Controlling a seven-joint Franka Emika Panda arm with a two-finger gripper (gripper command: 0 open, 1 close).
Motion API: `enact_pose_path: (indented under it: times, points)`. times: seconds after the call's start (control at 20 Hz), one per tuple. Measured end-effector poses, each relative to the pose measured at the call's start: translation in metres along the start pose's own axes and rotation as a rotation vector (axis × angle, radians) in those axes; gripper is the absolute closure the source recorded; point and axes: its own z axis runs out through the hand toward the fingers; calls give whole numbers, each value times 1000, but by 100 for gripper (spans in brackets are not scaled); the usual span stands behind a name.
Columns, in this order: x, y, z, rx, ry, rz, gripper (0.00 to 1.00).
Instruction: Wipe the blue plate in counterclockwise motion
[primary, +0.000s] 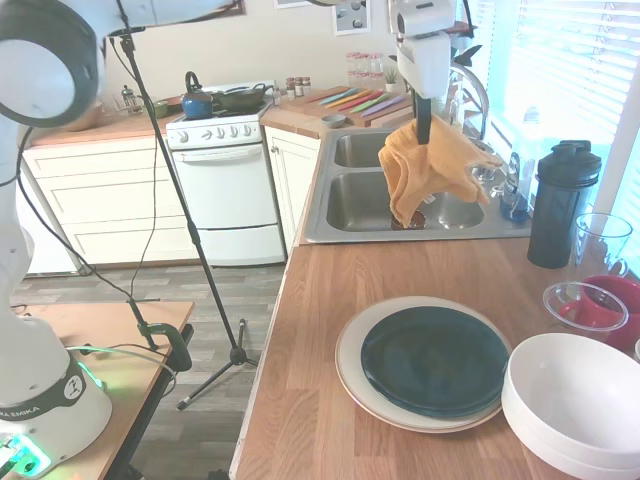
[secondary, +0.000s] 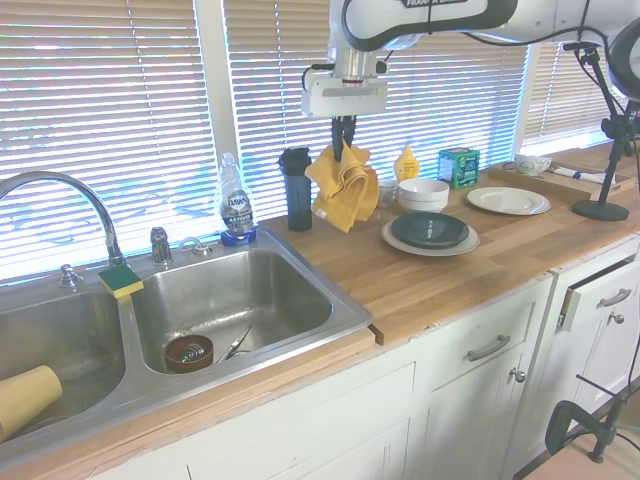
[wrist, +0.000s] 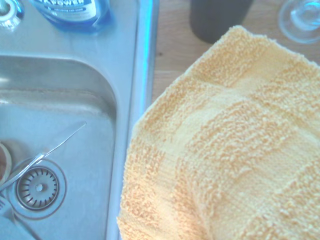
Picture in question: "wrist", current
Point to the yellow terry towel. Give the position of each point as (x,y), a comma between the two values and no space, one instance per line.
(237,150)

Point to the stainless steel double sink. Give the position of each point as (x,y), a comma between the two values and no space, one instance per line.
(75,87)

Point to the black shaker bottle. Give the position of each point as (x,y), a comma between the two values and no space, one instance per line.
(217,20)

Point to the silver knife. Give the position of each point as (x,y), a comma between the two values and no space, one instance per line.
(32,161)

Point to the clear dish soap bottle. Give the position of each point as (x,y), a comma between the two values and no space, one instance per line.
(75,12)

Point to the metal sink drain strainer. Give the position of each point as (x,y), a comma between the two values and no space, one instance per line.
(37,187)

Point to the clear drinking glass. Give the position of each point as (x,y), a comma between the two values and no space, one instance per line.
(302,17)

